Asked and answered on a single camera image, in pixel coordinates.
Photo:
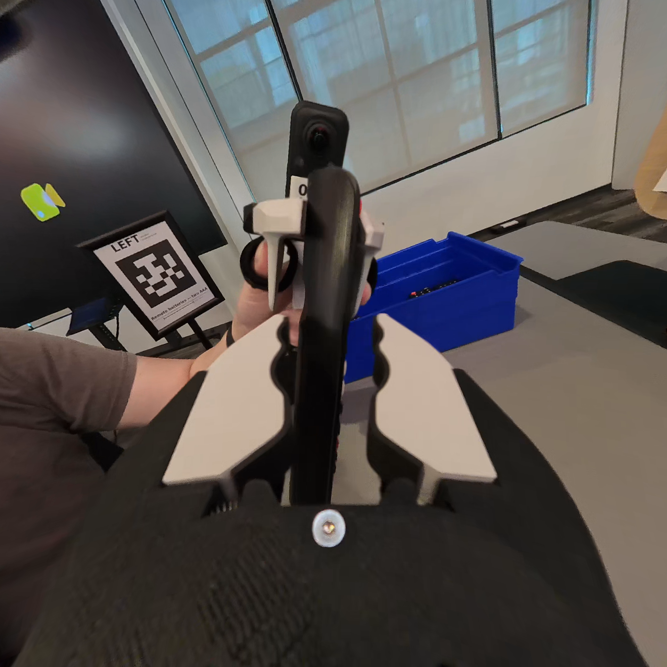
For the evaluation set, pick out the black easel stand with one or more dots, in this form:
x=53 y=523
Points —
x=199 y=333

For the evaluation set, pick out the black framed tag sign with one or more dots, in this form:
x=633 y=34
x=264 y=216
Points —
x=156 y=271

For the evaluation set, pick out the small dark tablet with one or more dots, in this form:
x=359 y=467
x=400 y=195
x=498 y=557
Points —
x=94 y=317

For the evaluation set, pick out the person's left forearm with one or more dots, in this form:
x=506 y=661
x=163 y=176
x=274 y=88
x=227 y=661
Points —
x=166 y=375

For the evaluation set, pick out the black floor outlet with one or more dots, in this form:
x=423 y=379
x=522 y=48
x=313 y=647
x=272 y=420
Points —
x=509 y=224

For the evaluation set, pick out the large glass window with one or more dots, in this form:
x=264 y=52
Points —
x=391 y=78

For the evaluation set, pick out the large black display screen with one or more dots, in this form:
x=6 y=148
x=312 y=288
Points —
x=78 y=104

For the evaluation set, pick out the person's left hand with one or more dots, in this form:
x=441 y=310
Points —
x=250 y=312

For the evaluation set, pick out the black remote control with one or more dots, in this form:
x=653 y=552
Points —
x=435 y=289
x=323 y=312

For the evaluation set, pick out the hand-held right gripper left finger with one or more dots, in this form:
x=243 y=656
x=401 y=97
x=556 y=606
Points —
x=229 y=411

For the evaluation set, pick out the black desk mat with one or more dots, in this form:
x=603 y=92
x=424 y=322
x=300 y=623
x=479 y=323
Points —
x=615 y=297

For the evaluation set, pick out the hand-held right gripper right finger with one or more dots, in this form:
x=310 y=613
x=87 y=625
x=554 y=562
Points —
x=432 y=411

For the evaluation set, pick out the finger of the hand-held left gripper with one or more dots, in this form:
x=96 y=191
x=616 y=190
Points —
x=275 y=271

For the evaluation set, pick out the blue plastic bin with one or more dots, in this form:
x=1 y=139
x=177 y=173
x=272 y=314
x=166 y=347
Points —
x=458 y=323

